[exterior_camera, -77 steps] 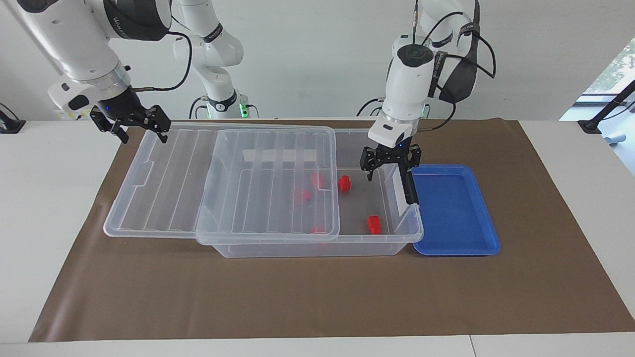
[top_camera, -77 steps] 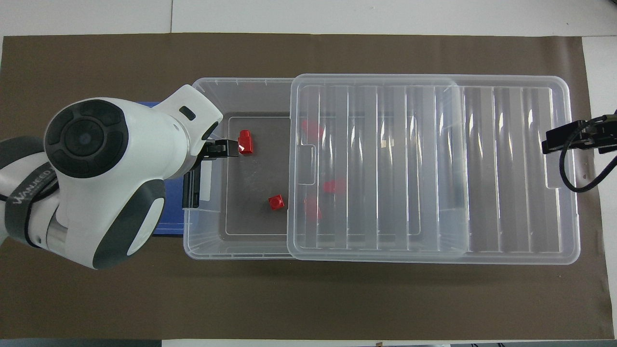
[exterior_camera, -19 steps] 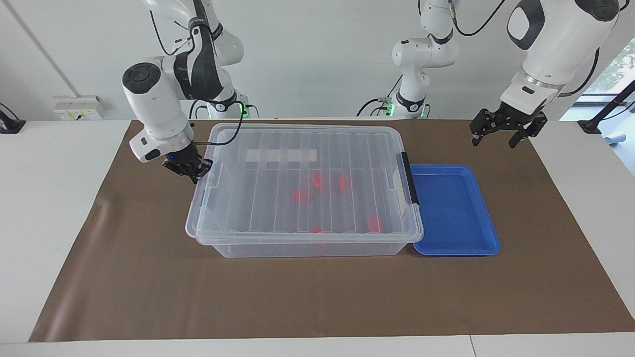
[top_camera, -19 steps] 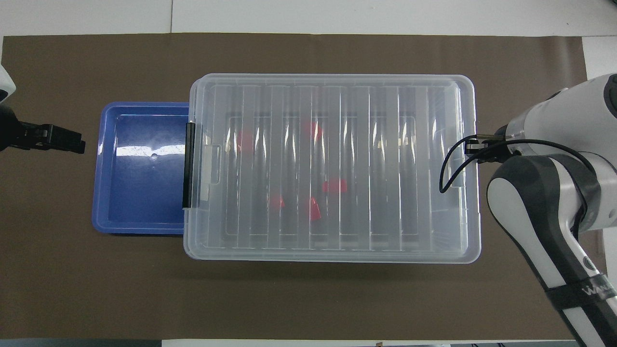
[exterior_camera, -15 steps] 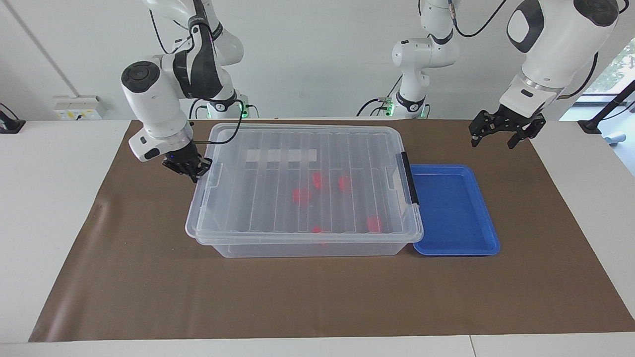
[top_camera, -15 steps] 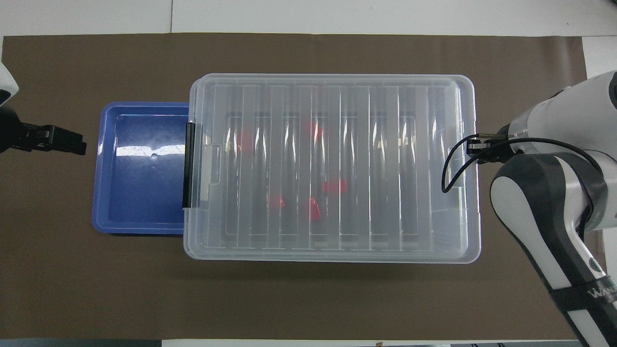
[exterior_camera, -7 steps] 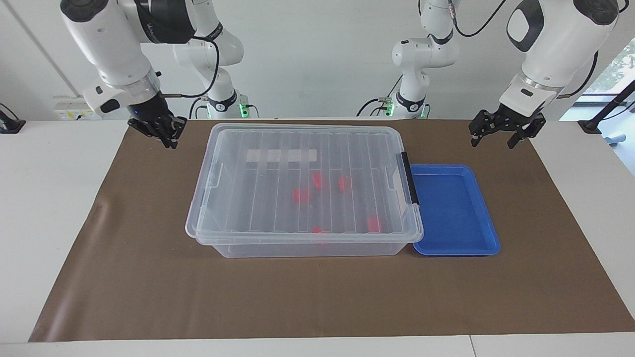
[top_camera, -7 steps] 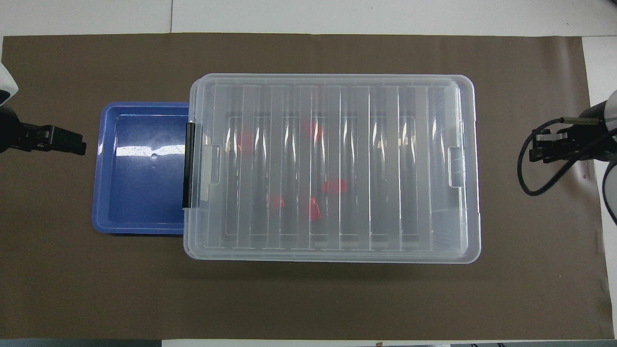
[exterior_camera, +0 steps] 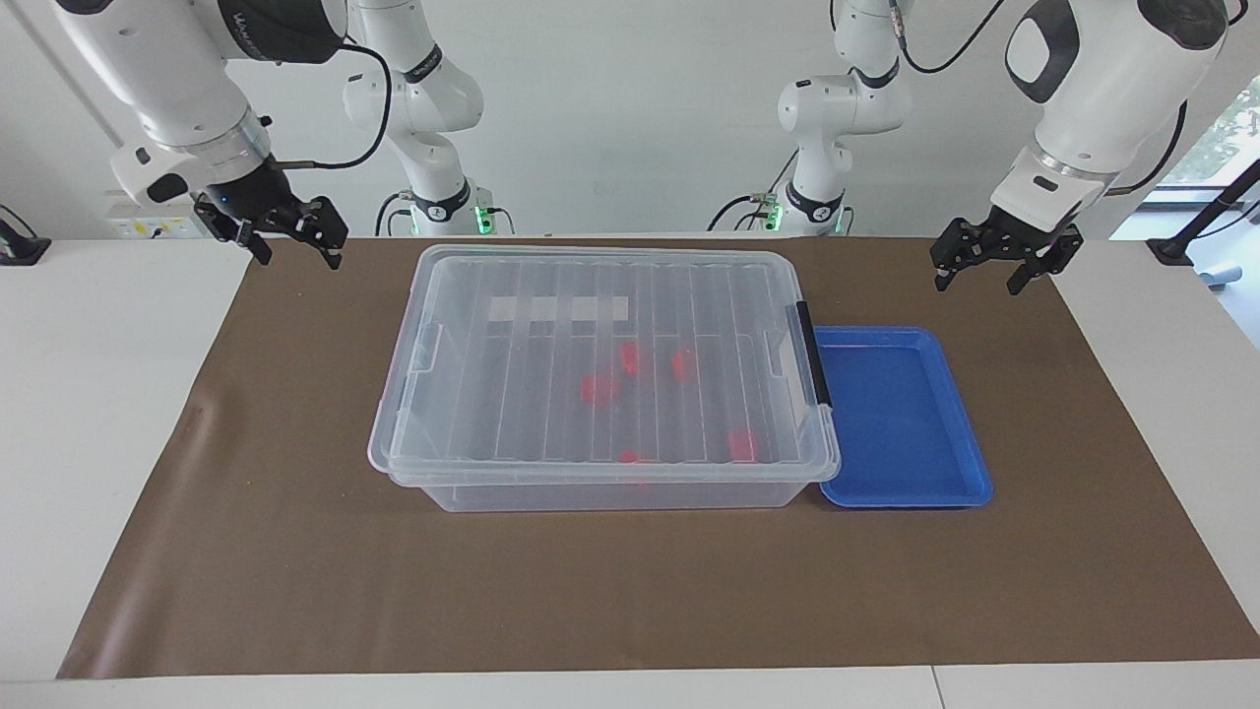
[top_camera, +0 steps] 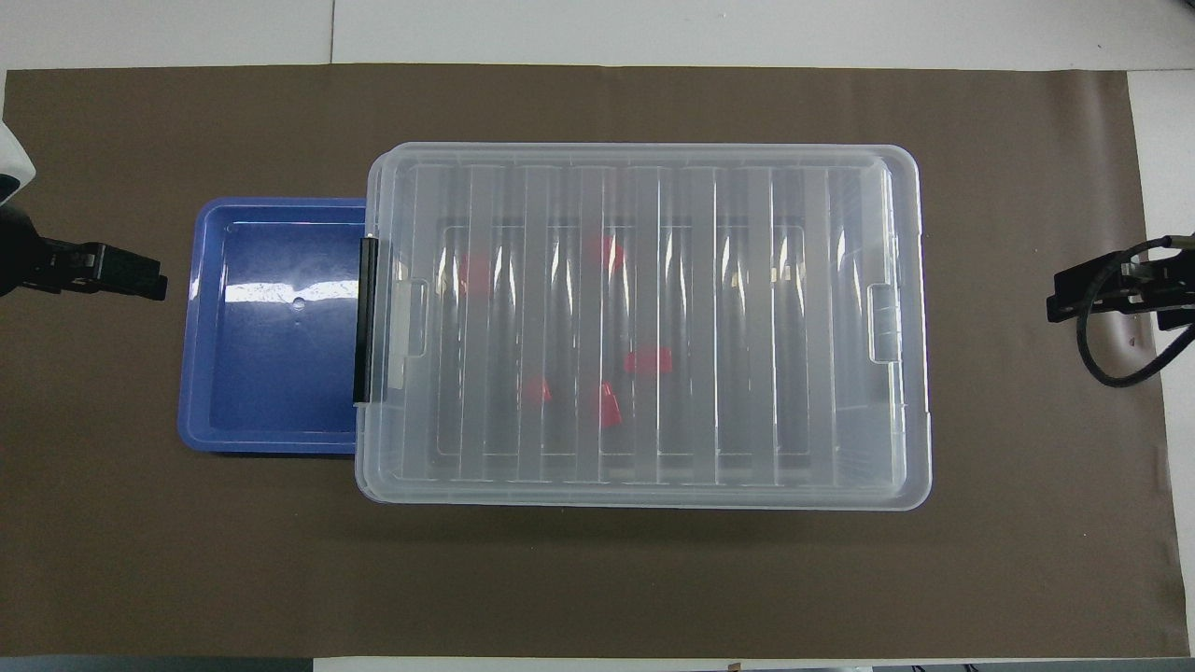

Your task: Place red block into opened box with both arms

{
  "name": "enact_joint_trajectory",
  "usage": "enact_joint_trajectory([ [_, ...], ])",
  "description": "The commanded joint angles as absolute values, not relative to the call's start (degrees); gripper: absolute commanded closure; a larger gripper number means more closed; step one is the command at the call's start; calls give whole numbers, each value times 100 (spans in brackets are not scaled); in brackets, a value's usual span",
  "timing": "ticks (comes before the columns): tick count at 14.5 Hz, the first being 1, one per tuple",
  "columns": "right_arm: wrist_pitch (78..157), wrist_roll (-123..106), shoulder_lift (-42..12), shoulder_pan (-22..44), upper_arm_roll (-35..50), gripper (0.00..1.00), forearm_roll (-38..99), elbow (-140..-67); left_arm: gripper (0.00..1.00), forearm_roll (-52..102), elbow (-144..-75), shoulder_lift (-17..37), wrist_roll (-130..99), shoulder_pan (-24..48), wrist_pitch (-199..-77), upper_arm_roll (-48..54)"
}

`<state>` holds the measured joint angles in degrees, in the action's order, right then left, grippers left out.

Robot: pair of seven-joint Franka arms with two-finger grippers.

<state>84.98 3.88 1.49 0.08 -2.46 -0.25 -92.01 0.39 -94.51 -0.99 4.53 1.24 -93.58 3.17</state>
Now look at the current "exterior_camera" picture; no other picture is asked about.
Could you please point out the black stand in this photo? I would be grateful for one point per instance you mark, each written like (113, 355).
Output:
(1196, 222)
(18, 246)

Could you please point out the blue plastic tray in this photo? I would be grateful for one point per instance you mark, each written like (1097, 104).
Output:
(896, 418)

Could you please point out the red block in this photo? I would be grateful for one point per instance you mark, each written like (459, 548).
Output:
(598, 387)
(743, 444)
(630, 356)
(682, 364)
(630, 457)

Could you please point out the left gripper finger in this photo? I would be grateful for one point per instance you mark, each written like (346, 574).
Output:
(1048, 254)
(957, 251)

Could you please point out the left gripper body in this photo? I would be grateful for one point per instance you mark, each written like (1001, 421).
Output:
(1024, 232)

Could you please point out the white power strip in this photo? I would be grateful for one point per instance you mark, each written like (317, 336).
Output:
(148, 226)

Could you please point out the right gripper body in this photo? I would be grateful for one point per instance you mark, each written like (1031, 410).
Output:
(251, 190)

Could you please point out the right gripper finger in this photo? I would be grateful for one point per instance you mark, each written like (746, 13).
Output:
(320, 226)
(236, 231)

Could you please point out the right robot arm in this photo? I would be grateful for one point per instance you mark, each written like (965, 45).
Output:
(167, 69)

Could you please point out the clear plastic storage box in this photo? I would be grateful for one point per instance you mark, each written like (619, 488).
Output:
(600, 394)
(610, 495)

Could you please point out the black box latch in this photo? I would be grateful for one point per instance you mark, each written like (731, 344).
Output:
(813, 354)

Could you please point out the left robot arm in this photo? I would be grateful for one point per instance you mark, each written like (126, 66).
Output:
(1093, 89)

